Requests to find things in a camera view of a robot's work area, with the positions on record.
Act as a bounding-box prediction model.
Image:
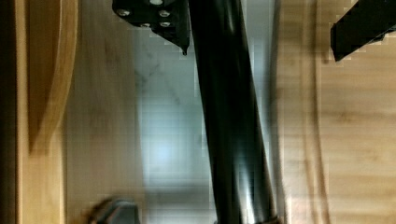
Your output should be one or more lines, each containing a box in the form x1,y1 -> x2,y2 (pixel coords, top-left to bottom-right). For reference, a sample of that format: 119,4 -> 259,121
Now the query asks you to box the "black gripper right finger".
331,0 -> 396,62

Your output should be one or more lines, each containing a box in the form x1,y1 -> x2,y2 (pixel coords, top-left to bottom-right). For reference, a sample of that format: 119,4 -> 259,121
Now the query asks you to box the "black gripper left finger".
112,0 -> 191,55

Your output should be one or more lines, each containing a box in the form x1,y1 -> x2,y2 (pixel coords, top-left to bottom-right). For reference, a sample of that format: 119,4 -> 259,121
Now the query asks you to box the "wooden drawer box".
1,0 -> 147,224

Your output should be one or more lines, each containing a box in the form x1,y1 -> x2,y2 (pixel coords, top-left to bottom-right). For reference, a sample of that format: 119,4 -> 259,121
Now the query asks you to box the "bamboo cutting board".
276,0 -> 396,224

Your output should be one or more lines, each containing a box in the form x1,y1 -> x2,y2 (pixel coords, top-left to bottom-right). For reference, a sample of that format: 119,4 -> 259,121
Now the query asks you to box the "black drawer handle bar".
189,0 -> 278,224

